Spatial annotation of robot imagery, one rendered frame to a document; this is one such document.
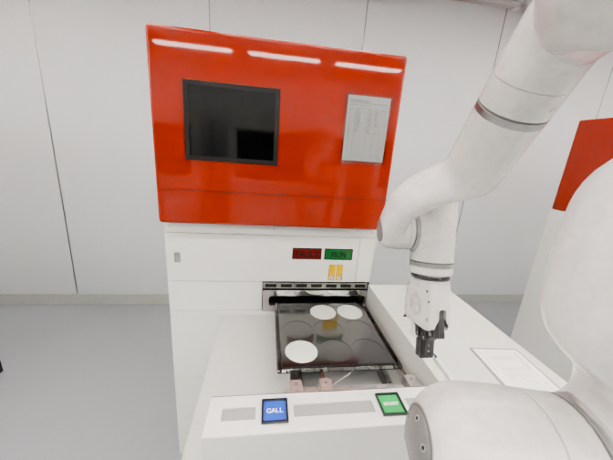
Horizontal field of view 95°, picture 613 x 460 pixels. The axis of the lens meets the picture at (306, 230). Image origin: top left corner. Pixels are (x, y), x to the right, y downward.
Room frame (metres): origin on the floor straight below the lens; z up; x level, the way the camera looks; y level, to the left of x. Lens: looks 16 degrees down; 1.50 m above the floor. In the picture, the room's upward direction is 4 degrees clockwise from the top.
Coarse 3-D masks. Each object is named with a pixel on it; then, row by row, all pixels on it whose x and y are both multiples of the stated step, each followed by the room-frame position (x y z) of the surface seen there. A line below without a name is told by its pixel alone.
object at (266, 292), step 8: (264, 288) 1.04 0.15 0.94; (272, 288) 1.04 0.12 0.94; (280, 288) 1.05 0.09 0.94; (288, 288) 1.05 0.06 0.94; (296, 288) 1.06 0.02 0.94; (304, 288) 1.06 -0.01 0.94; (312, 288) 1.07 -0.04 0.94; (320, 288) 1.07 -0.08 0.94; (328, 288) 1.08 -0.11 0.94; (336, 288) 1.08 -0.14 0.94; (344, 288) 1.09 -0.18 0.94; (264, 296) 1.02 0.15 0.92; (264, 304) 1.02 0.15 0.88; (272, 304) 1.04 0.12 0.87; (360, 304) 1.09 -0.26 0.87
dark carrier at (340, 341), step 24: (288, 312) 0.94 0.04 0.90; (336, 312) 0.97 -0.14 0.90; (288, 336) 0.80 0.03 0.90; (312, 336) 0.81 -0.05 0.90; (336, 336) 0.82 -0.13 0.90; (360, 336) 0.83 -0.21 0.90; (288, 360) 0.69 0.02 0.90; (336, 360) 0.71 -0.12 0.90; (360, 360) 0.71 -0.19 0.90; (384, 360) 0.72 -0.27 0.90
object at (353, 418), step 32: (224, 416) 0.45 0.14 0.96; (256, 416) 0.45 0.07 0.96; (288, 416) 0.46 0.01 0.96; (320, 416) 0.46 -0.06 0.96; (352, 416) 0.47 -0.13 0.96; (384, 416) 0.48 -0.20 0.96; (224, 448) 0.41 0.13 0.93; (256, 448) 0.42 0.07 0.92; (288, 448) 0.43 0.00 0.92; (320, 448) 0.44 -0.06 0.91; (352, 448) 0.45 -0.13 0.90; (384, 448) 0.46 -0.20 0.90
